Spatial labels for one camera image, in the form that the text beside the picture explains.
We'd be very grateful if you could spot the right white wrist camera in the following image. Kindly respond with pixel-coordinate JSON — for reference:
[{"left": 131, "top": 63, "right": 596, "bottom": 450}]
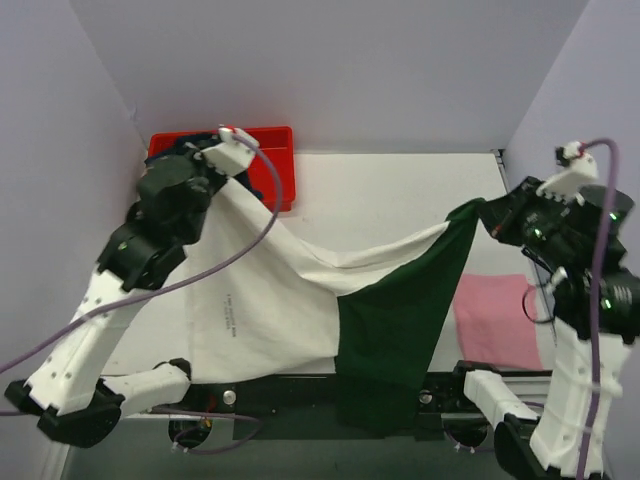
[{"left": 536, "top": 141, "right": 598, "bottom": 203}]

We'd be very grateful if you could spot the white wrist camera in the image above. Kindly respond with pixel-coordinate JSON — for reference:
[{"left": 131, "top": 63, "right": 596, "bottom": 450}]
[
  {"left": 536, "top": 141, "right": 598, "bottom": 203},
  {"left": 201, "top": 126, "right": 260, "bottom": 177}
]

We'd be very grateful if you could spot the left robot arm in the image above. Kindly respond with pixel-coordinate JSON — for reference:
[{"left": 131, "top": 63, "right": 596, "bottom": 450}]
[{"left": 5, "top": 144, "right": 227, "bottom": 448}]

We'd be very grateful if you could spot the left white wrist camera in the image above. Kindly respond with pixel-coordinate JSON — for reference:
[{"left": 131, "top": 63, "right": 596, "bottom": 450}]
[{"left": 201, "top": 126, "right": 260, "bottom": 177}]

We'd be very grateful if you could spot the folded pink t-shirt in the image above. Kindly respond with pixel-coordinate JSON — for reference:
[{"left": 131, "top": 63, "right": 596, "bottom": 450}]
[{"left": 452, "top": 274, "right": 543, "bottom": 370}]

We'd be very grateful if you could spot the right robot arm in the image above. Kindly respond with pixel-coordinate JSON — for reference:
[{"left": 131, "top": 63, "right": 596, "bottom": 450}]
[{"left": 446, "top": 177, "right": 639, "bottom": 479}]

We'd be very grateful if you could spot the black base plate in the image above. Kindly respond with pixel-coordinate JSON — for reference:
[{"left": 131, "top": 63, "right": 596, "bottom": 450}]
[{"left": 173, "top": 372, "right": 492, "bottom": 447}]

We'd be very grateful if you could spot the red plastic bin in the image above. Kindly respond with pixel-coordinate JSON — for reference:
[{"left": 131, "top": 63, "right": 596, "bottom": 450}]
[{"left": 148, "top": 126, "right": 296, "bottom": 212}]

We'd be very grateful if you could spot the white and green t-shirt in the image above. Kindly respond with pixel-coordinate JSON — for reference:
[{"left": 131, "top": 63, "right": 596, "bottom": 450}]
[{"left": 187, "top": 180, "right": 480, "bottom": 435}]

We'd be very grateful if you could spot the navy blue t-shirt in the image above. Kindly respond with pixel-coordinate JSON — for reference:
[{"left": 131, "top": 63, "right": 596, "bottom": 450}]
[{"left": 174, "top": 132, "right": 263, "bottom": 200}]

